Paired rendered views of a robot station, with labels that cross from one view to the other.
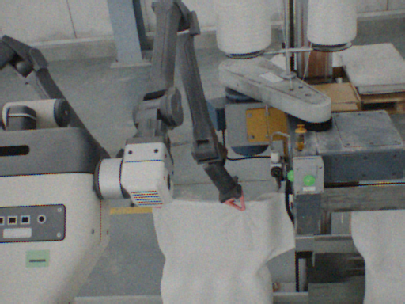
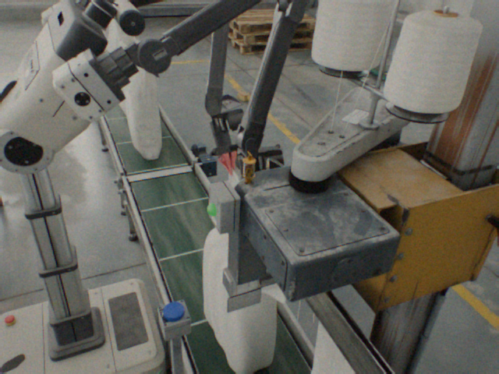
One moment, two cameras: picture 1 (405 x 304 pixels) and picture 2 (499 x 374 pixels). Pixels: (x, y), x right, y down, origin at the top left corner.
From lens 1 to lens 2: 1.18 m
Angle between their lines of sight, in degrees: 48
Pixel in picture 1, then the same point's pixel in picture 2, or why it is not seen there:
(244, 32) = (321, 36)
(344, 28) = (408, 85)
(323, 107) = (299, 159)
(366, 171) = (264, 255)
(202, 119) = (250, 107)
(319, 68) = (449, 151)
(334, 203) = not seen: hidden behind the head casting
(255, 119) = not seen: hidden behind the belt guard
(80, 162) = (59, 46)
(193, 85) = (261, 71)
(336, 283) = not seen: outside the picture
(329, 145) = (263, 198)
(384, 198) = (342, 336)
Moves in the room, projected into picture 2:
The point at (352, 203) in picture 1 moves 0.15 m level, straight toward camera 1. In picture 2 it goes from (318, 308) to (256, 316)
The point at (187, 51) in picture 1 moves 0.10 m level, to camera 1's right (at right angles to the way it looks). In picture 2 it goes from (274, 32) to (298, 42)
